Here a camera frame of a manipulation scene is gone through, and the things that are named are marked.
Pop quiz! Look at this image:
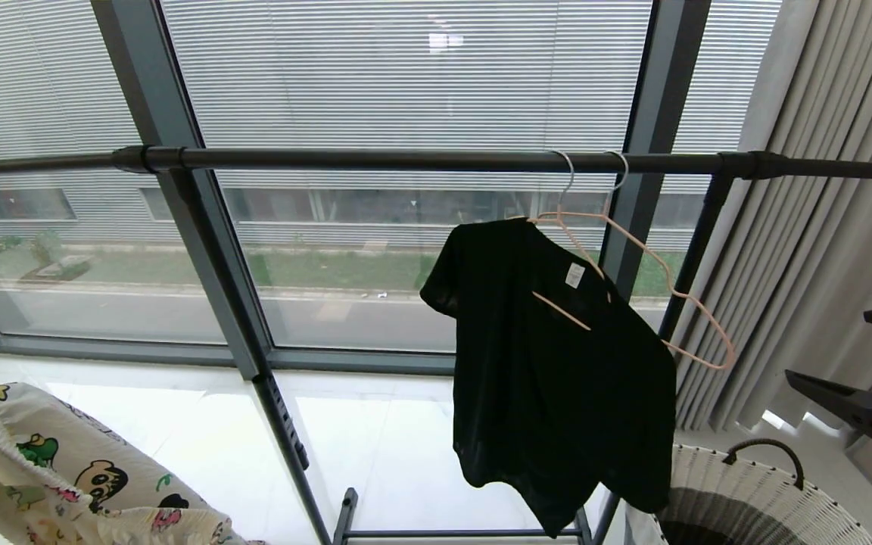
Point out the black clothes rack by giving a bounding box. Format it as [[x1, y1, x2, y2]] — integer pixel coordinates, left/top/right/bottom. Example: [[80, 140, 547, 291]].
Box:
[[0, 144, 872, 545]]

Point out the black garment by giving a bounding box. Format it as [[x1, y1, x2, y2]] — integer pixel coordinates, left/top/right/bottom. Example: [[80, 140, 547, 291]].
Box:
[[419, 217, 679, 540]]

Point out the white laundry basket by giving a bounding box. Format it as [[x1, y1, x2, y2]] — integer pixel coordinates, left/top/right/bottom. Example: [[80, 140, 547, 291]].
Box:
[[624, 437, 872, 545]]

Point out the pink clothes hanger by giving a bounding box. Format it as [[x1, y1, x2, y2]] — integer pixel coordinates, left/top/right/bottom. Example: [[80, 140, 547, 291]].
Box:
[[508, 149, 613, 332], [533, 149, 737, 372]]

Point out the cream printed garment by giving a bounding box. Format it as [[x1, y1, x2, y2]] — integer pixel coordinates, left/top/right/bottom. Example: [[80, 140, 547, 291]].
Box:
[[0, 381, 269, 545]]

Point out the beige curtain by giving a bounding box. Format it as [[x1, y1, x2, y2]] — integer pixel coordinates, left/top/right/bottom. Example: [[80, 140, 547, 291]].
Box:
[[669, 0, 872, 459]]

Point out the window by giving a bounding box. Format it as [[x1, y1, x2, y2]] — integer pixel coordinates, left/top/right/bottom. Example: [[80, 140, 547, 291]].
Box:
[[0, 0, 785, 377]]

